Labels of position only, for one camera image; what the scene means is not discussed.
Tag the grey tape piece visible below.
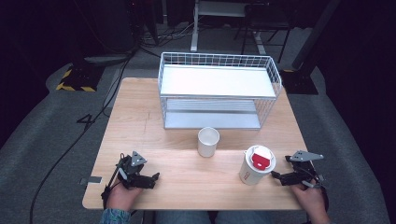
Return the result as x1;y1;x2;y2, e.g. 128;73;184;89
79;175;104;186

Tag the black yellow striped stand base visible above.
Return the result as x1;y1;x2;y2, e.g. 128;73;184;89
55;63;106;93

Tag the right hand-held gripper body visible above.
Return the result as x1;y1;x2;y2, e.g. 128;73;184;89
283;149;325;188

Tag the black slanted stand post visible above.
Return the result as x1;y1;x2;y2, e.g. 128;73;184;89
290;0;343;71

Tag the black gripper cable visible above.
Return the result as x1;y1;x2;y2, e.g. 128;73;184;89
100;152;126;210
306;174;331;213

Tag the person's right hand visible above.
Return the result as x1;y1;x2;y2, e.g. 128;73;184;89
290;179;332;224

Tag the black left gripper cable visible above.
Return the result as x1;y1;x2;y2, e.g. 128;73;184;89
100;152;126;210

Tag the long black floor cable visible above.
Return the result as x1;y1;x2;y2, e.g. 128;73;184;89
29;52;135;224

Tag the person's left hand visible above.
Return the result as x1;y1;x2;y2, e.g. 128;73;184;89
106;177;145;213

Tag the white desk frame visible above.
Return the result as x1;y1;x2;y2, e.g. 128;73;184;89
190;0;269;56

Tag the bundle of floor cables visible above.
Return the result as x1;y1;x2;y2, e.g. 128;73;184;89
135;17;201;60

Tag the white cup with red lid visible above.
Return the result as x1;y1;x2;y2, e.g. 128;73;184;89
238;145;277;187

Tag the open white paper cup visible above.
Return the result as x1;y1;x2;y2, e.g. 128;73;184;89
197;126;220;159

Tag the black square stand base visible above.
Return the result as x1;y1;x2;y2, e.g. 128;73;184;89
279;69;319;96

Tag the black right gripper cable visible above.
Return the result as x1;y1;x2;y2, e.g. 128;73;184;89
306;174;331;213

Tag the black chair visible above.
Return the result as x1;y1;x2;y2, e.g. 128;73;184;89
233;2;294;64

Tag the white wire shelf rack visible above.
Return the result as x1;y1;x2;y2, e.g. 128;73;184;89
157;51;284;131

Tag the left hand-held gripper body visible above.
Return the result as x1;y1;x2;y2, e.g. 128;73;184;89
115;150;154;190

